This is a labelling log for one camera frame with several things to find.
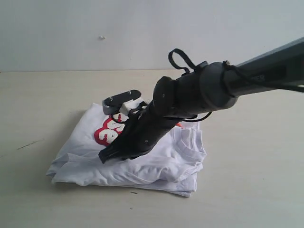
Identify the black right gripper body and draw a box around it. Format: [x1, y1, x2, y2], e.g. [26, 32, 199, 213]
[121, 103, 181, 156]

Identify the white t-shirt red lettering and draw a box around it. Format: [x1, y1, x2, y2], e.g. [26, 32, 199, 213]
[47, 103, 206, 197]

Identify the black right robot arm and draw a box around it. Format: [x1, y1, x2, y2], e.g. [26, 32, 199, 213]
[98, 38, 304, 163]

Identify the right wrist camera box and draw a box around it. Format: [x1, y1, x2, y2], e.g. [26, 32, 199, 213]
[102, 90, 141, 115]

